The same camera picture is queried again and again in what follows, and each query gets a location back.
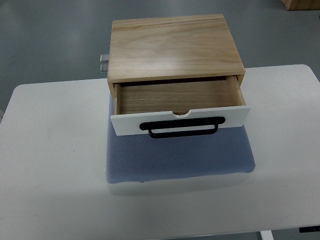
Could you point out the wooden drawer cabinet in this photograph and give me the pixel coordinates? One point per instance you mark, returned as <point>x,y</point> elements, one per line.
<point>168,48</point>

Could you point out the cardboard box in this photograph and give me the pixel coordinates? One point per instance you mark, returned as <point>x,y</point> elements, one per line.
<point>301,5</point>

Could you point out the white drawer black handle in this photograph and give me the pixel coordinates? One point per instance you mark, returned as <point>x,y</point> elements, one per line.
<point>178,107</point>

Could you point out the black table control panel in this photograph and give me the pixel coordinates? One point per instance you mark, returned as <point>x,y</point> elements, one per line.
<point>309,229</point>

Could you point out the white table leg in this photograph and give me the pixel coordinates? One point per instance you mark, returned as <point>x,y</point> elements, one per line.
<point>266,235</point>

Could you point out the grey metal table bracket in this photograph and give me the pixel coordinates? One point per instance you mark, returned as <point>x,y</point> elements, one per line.
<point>104,62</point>

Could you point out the blue mesh cushion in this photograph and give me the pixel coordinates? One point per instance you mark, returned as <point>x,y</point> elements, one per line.
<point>140,158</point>

